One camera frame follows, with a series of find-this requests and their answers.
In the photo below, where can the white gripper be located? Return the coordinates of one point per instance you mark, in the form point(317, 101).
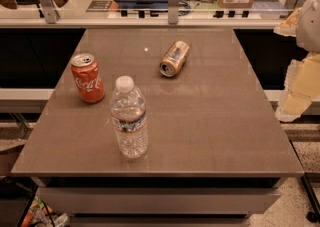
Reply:
point(310, 24)

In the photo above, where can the orange gold soda can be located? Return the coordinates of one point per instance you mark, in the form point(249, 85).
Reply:
point(174, 59)

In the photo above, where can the red Coca-Cola can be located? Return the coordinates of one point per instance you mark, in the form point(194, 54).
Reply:
point(85, 70)

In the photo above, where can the clear plastic water bottle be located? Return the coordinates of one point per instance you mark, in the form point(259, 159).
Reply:
point(128, 111)

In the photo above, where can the grey table drawer base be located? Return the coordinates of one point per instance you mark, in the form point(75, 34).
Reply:
point(159, 207)

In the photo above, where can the colourful clutter under table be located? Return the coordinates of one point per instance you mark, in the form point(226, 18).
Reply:
point(39, 214)

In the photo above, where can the middle metal glass bracket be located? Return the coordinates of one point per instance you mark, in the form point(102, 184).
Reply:
point(173, 11)

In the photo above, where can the left metal glass bracket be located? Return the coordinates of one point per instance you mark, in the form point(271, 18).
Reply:
point(50, 12)

